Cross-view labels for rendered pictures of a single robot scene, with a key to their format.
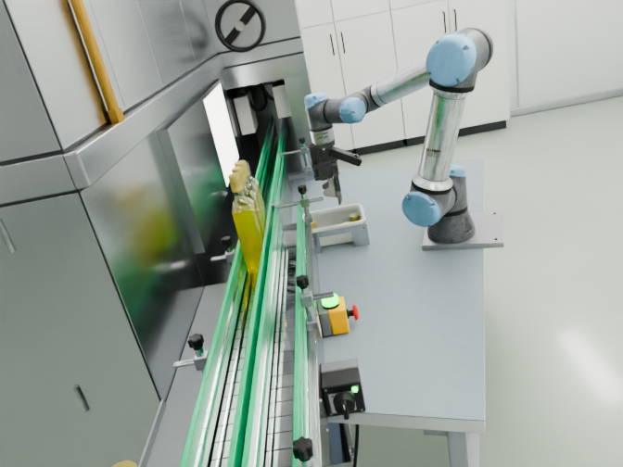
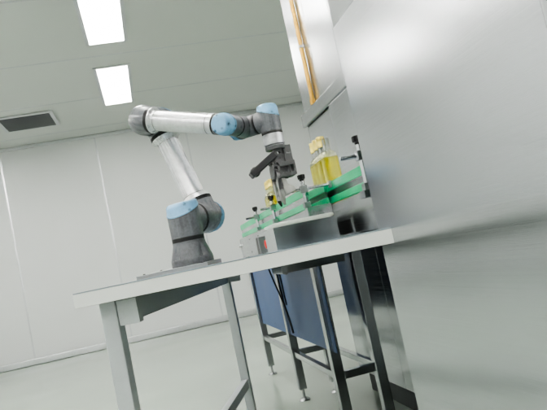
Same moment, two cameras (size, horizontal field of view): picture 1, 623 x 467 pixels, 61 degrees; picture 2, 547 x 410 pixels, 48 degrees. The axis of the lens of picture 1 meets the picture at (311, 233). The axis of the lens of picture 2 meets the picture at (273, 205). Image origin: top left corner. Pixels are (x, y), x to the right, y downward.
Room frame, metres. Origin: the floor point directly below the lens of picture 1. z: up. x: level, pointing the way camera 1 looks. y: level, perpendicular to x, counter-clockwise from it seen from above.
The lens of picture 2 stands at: (3.73, -0.74, 0.75)
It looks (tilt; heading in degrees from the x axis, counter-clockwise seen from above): 4 degrees up; 164
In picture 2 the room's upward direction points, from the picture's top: 12 degrees counter-clockwise
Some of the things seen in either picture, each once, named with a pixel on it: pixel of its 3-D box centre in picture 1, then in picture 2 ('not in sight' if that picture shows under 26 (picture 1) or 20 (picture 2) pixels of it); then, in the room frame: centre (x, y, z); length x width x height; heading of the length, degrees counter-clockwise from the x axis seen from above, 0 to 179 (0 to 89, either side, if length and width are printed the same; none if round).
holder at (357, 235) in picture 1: (326, 231); (308, 233); (1.70, -0.06, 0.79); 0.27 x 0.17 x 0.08; 86
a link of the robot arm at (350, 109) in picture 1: (348, 109); (242, 127); (1.62, -0.19, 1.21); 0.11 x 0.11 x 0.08; 48
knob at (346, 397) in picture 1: (344, 406); not in sight; (0.82, 0.01, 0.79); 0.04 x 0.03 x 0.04; 86
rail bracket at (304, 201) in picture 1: (298, 205); (310, 189); (1.59, 0.02, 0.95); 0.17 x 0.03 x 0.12; 86
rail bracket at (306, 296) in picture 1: (318, 301); (268, 211); (0.99, 0.02, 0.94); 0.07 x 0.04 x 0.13; 86
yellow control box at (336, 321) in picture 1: (334, 316); not in sight; (1.16, -0.01, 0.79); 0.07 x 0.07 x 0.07; 86
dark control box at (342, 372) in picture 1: (342, 387); (266, 244); (0.88, 0.00, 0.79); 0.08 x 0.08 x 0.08; 86
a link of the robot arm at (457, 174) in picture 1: (446, 186); (185, 218); (1.53, -0.44, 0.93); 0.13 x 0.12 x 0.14; 138
